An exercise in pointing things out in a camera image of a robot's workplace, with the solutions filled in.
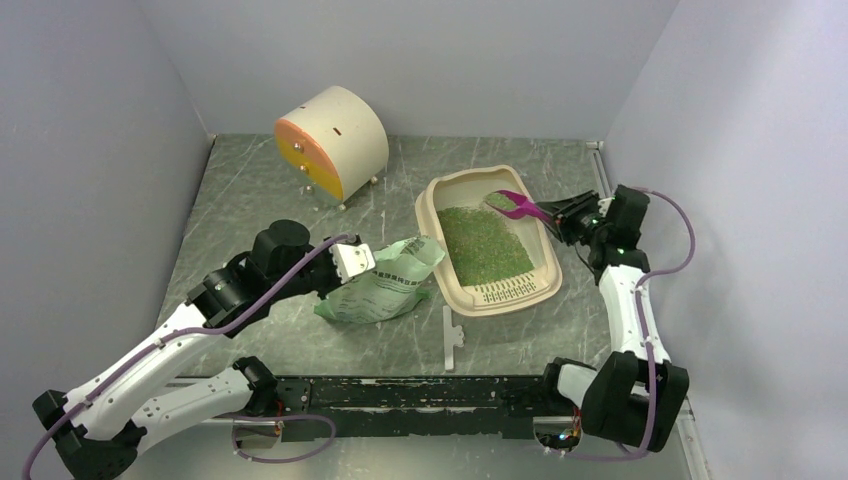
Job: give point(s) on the magenta litter scoop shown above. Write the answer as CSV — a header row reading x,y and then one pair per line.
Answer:
x,y
514,205

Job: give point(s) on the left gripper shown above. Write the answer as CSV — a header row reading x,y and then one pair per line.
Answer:
x,y
334,277

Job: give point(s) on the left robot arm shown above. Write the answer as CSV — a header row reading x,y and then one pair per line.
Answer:
x,y
101,427

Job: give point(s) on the green cat litter bag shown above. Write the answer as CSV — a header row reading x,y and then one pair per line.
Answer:
x,y
393,288

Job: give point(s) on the beige litter box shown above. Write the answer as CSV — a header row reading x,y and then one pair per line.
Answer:
x,y
467,189

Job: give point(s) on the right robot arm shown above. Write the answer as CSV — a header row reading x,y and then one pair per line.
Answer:
x,y
633,400

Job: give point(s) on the green litter pellets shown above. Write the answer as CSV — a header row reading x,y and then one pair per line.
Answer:
x,y
481,247

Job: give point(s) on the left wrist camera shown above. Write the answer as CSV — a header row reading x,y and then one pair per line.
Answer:
x,y
352,260

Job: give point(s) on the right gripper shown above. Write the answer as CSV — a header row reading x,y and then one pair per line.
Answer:
x,y
556,208

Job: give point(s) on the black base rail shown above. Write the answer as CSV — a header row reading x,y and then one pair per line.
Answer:
x,y
505,405

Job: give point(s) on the round beige drawer cabinet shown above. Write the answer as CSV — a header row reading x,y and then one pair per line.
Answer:
x,y
334,143

